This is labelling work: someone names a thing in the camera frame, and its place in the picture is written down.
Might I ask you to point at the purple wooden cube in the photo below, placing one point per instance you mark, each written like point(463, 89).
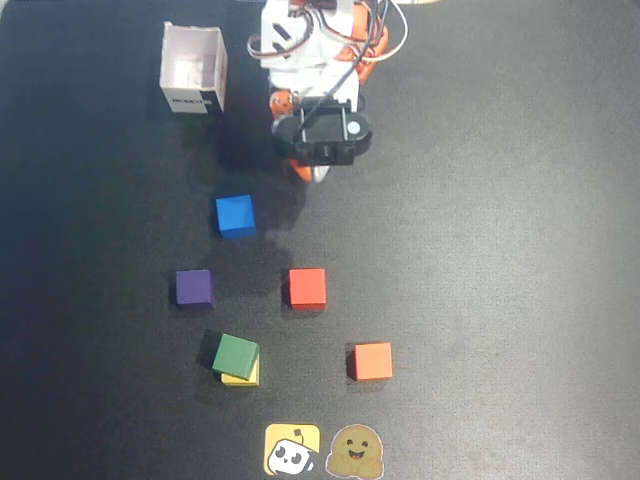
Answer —
point(194, 287)

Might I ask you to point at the yellow robot face sticker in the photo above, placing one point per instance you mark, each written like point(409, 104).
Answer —
point(291, 450)

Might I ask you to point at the blue wooden cube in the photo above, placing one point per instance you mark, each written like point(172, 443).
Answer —
point(235, 215)

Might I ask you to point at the red wooden cube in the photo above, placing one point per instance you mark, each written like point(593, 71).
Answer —
point(307, 288)

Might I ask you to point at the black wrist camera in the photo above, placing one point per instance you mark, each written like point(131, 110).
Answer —
point(325, 135)

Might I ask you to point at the green wooden cube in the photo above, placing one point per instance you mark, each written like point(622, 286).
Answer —
point(236, 356)

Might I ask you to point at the yellow wooden cube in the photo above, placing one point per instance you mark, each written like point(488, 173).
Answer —
point(250, 381)

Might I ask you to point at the open white cardboard box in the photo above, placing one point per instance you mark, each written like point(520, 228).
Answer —
point(192, 60)

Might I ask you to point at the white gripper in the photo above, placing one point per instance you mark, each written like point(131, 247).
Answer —
point(306, 171)

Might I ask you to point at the white and orange robot arm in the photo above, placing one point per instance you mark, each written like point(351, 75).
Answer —
point(290, 30)

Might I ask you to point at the orange wooden cube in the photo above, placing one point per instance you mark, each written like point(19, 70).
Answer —
point(372, 361)

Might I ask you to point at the hugging face emoji sticker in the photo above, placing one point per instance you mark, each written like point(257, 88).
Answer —
point(355, 450)

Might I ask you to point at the black table mat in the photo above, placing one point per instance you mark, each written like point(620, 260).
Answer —
point(500, 250)

